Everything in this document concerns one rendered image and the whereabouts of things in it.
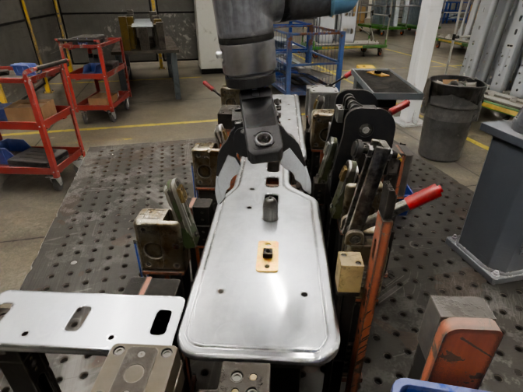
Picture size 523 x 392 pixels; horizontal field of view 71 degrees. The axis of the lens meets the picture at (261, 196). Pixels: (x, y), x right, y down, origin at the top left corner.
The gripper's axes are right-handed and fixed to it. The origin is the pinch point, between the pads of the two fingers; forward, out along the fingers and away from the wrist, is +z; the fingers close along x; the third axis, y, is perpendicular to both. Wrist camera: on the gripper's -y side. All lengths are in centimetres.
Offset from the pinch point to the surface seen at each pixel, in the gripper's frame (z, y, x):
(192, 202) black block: 10.3, 20.5, 16.4
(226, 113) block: 8, 77, 11
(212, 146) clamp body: 5.4, 40.7, 12.3
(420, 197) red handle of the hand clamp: 0.1, -3.8, -23.9
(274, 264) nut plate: 10.5, -3.1, -0.4
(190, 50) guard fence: 72, 763, 122
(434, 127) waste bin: 98, 261, -160
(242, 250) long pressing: 10.3, 1.1, 5.0
